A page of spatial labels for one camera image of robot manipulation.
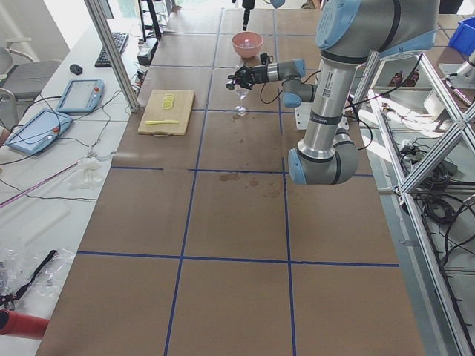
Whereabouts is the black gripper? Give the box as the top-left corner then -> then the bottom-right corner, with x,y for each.
242,0 -> 255,31
227,65 -> 268,90

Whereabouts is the black keyboard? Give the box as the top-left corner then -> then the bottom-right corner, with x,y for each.
94,31 -> 131,68

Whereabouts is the clear wine glass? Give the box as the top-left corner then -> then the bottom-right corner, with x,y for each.
235,87 -> 249,116

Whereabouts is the blue teach pendant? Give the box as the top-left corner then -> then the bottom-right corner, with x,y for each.
5,109 -> 73,155
56,79 -> 105,115

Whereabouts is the yellow plastic knife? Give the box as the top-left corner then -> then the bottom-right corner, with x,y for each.
145,119 -> 180,125

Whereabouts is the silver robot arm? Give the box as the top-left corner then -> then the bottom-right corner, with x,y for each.
226,0 -> 439,185

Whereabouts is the pink bowl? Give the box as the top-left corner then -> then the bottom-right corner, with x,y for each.
232,31 -> 264,59

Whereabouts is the blue teach pendant near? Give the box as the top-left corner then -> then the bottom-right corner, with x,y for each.
5,109 -> 73,155

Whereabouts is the aluminium frame post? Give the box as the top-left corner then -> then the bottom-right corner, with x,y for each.
84,0 -> 140,113

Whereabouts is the grey office chair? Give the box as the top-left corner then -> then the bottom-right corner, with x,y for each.
1,37 -> 61,100

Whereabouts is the pile of clear ice cubes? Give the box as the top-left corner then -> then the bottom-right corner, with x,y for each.
238,38 -> 255,49

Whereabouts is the black computer mouse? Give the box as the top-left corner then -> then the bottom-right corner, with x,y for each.
70,64 -> 83,75

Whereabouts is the bamboo cutting board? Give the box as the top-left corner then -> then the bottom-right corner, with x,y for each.
137,90 -> 194,136

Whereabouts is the red cylinder bottle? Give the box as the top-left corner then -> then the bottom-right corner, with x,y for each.
1,309 -> 50,340

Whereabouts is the white crumpled tissue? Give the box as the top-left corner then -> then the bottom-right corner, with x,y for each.
67,157 -> 104,189

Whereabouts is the blue teach pendant far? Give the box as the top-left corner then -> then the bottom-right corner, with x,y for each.
56,79 -> 105,115

